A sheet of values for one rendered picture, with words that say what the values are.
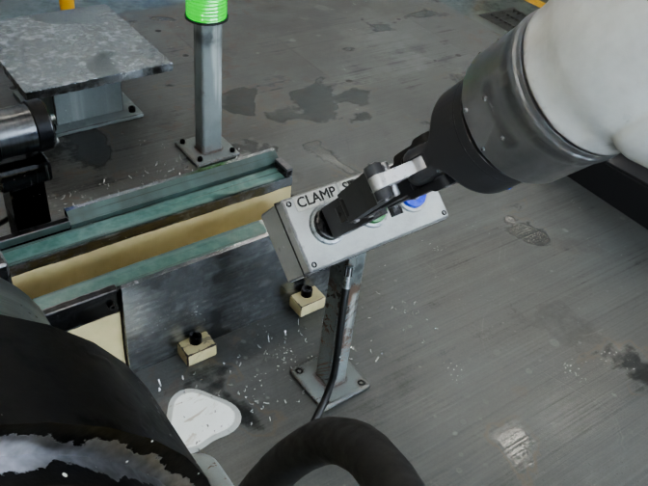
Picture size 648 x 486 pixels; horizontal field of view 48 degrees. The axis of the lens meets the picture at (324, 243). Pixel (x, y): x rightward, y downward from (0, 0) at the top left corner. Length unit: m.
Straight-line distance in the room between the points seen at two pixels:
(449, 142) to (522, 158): 0.05
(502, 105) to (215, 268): 0.50
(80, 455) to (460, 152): 0.33
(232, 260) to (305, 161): 0.43
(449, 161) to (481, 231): 0.69
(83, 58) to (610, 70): 1.03
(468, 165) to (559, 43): 0.11
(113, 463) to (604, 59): 0.27
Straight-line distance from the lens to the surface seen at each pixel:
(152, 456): 0.18
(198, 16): 1.11
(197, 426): 0.83
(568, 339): 1.02
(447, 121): 0.46
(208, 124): 1.20
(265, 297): 0.92
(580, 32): 0.37
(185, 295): 0.84
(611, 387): 0.98
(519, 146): 0.41
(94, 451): 0.17
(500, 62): 0.42
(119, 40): 1.34
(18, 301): 0.53
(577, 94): 0.37
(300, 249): 0.65
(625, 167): 1.28
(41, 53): 1.30
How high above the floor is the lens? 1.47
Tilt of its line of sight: 39 degrees down
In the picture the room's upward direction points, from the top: 7 degrees clockwise
